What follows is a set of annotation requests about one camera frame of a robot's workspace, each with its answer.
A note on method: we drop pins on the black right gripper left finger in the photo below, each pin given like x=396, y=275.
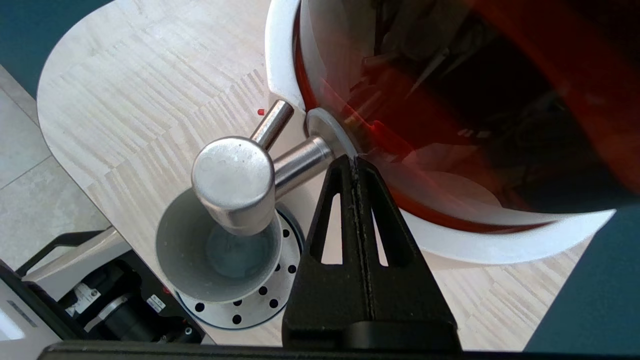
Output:
x=330, y=295

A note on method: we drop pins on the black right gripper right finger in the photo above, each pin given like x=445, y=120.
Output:
x=405, y=300

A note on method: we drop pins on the grey plastic cup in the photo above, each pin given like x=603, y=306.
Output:
x=185, y=260

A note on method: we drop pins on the large silver dispenser tap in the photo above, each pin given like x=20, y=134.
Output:
x=230, y=175

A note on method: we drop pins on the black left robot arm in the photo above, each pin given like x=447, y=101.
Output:
x=125, y=315

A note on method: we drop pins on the large perforated metal drip tray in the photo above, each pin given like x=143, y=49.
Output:
x=282, y=290

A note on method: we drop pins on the large dark-tea drink dispenser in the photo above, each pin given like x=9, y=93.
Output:
x=500, y=245

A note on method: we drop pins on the dark blue seat cushion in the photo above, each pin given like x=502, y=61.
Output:
x=30, y=30
x=595, y=290

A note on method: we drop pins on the white black robot chassis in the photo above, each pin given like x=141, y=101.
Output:
x=30, y=320

